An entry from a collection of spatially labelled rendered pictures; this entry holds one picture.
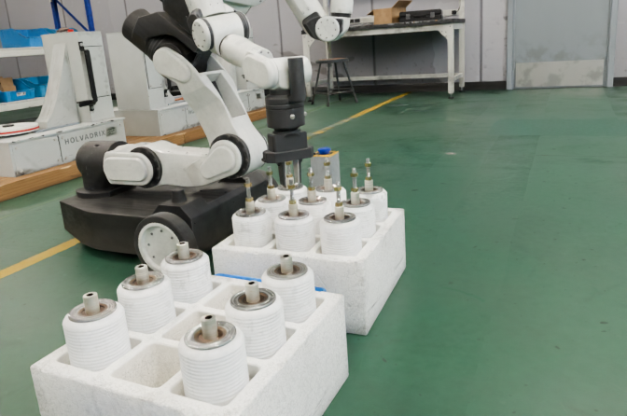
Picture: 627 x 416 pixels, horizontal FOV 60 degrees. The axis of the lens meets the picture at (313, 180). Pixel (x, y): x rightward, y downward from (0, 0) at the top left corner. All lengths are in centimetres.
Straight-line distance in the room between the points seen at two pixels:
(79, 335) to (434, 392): 64
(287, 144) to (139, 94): 283
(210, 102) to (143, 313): 85
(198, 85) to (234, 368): 106
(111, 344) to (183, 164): 96
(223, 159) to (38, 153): 174
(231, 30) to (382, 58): 517
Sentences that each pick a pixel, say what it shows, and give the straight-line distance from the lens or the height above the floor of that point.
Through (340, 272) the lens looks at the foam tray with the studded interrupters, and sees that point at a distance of 123.
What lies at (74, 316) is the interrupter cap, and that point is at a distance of 98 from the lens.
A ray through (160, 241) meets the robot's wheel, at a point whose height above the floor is 12.
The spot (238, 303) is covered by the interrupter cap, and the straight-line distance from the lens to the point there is 91.
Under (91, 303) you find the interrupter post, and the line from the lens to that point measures 97.
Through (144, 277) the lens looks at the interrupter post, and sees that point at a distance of 105.
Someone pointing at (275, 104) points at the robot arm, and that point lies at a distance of 122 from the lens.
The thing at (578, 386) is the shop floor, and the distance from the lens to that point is 119.
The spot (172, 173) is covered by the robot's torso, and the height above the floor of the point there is 26.
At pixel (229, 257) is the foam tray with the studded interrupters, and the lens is 135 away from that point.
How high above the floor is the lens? 66
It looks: 15 degrees down
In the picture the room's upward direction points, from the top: 4 degrees counter-clockwise
